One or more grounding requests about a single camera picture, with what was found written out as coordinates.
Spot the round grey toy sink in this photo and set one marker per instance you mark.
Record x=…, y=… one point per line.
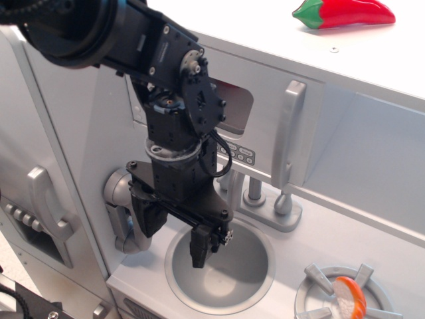
x=232, y=280

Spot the silver microwave door handle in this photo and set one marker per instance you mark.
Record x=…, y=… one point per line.
x=292, y=103

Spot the grey toy stove burner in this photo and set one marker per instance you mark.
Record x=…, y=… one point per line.
x=315, y=296

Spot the salmon sushi toy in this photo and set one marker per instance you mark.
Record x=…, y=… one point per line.
x=350, y=298

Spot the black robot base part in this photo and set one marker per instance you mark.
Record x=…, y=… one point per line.
x=19, y=302

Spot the grey toy microwave door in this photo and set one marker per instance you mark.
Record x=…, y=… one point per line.
x=252, y=113

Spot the grey toy faucet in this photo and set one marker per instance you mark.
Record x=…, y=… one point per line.
x=260, y=201

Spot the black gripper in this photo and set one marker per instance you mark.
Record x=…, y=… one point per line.
x=185, y=190

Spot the grey ice dispenser panel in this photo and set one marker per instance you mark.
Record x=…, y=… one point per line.
x=32, y=232

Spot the red object inside microwave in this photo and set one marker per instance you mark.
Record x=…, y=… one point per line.
x=226, y=89

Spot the grey toy telephone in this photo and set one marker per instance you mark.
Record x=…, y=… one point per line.
x=117, y=196

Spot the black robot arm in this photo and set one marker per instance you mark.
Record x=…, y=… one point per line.
x=170, y=77

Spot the silver fridge door handle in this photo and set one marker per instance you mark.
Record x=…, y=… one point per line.
x=46, y=205

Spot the red toy chili pepper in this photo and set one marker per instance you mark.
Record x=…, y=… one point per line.
x=338, y=13

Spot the silver oven handle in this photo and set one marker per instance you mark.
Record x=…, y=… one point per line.
x=100, y=312

